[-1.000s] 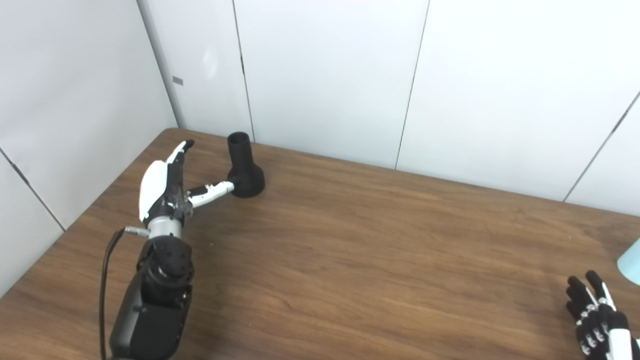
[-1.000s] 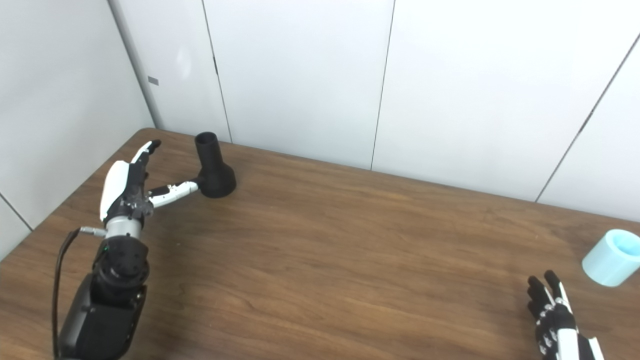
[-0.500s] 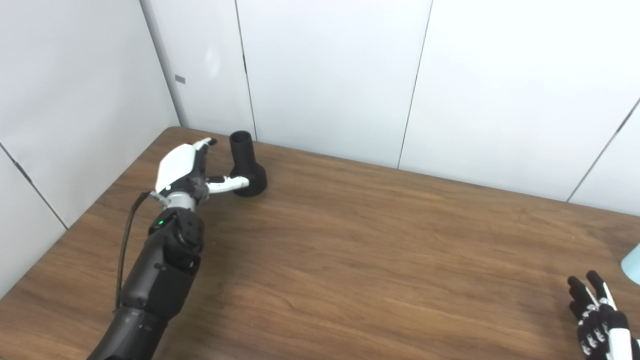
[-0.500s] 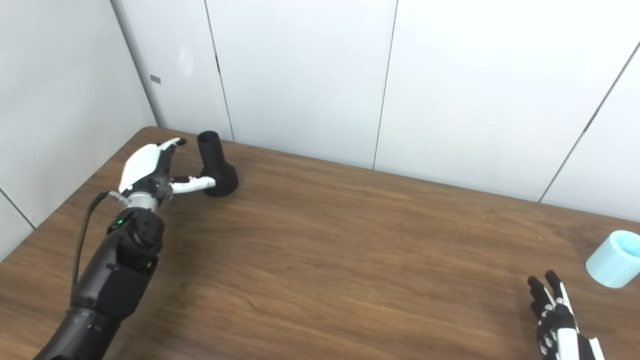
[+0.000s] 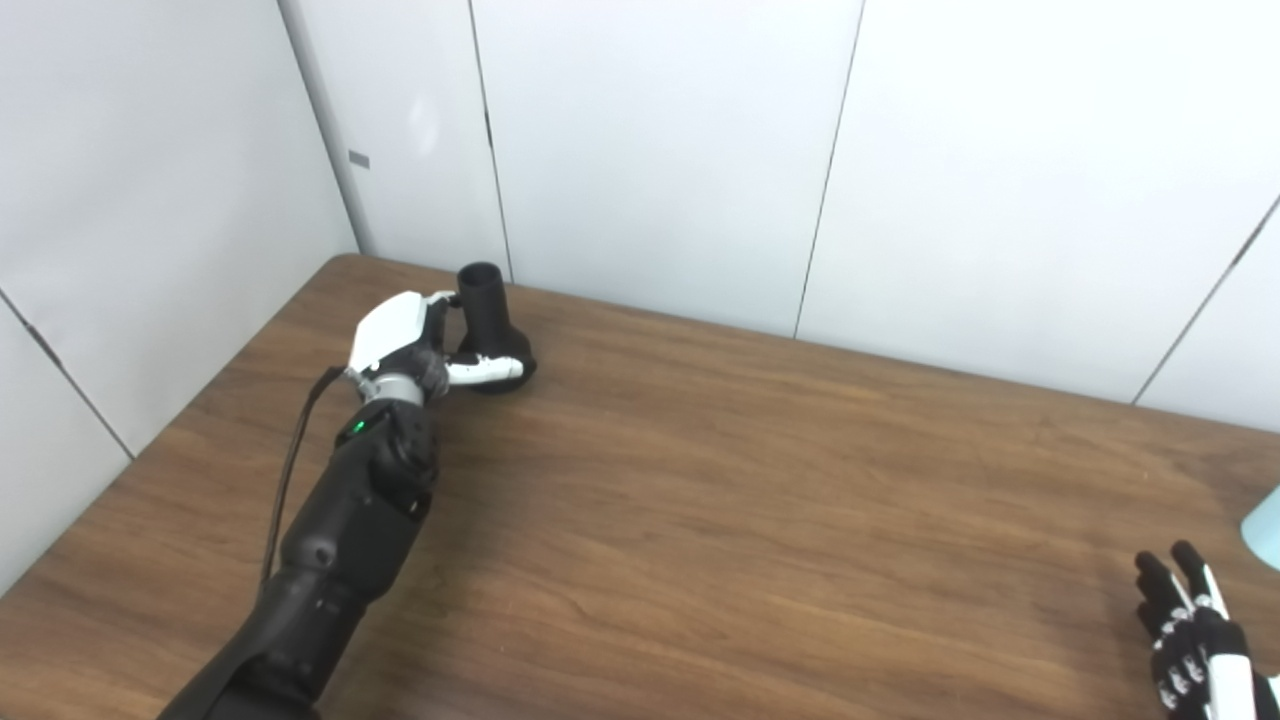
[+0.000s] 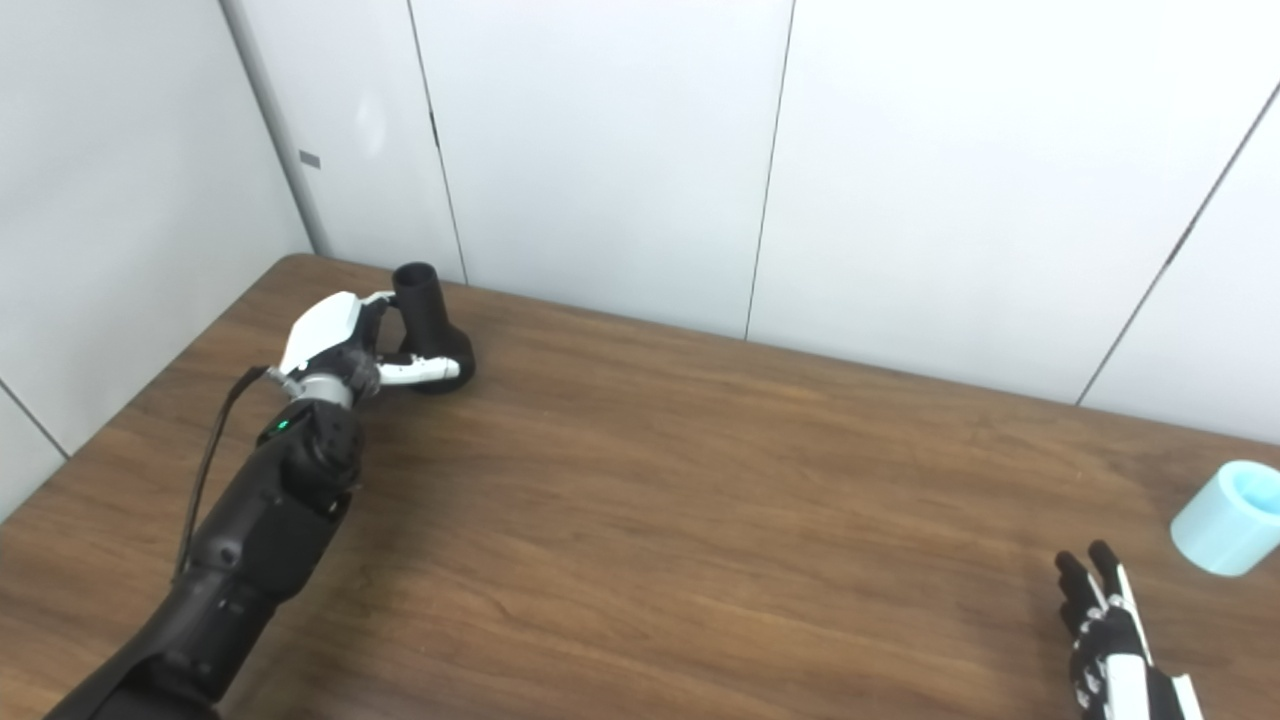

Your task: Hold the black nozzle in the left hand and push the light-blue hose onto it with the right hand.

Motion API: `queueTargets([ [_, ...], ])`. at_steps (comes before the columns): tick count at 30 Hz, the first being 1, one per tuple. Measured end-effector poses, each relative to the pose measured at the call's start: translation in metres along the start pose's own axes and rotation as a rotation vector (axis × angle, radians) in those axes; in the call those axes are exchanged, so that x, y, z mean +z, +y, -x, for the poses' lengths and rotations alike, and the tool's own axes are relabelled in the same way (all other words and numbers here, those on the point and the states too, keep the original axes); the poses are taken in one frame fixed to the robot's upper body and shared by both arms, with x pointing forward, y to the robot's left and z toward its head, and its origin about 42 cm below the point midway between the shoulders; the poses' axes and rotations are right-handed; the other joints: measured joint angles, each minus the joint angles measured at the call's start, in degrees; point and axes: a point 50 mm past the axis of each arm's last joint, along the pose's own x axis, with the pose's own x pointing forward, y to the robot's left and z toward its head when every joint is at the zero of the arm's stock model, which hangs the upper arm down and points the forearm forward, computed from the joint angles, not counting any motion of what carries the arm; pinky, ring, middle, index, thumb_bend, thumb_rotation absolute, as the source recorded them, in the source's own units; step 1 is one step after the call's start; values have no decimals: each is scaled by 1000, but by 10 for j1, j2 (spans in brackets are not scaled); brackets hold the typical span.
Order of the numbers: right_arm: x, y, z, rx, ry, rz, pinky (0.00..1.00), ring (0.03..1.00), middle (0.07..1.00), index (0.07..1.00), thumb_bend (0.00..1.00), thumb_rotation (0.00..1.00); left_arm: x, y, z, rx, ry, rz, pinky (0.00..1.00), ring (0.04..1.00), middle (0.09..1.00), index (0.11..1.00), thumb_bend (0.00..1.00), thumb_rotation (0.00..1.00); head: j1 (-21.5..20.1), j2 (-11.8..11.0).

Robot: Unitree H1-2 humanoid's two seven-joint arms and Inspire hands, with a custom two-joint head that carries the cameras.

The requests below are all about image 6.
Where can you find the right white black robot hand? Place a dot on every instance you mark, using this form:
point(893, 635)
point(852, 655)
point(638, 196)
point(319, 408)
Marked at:
point(1115, 650)

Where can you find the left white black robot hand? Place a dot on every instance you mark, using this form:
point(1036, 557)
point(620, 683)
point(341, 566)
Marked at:
point(325, 335)

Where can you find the black funnel-shaped nozzle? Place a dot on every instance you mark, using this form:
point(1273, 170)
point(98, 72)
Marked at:
point(432, 325)

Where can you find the light blue cylinder cup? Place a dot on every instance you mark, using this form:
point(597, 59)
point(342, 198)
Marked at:
point(1228, 520)

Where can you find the small gray wall tag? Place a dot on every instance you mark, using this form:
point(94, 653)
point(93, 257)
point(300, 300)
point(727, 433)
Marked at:
point(310, 159)

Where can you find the gray wall corner post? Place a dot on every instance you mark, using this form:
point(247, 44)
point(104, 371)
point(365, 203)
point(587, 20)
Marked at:
point(275, 120)

